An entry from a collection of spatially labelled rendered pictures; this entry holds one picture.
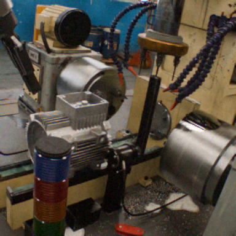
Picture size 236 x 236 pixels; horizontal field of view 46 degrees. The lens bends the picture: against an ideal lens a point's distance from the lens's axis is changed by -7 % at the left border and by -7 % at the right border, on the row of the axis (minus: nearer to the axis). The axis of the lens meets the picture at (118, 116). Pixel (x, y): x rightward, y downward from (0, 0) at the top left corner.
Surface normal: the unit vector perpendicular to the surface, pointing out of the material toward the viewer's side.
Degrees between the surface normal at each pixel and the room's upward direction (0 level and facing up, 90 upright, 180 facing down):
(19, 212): 90
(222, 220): 90
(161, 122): 90
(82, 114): 90
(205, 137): 39
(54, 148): 0
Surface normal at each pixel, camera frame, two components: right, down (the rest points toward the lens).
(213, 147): -0.43, -0.51
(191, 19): -0.74, 0.15
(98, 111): 0.66, 0.40
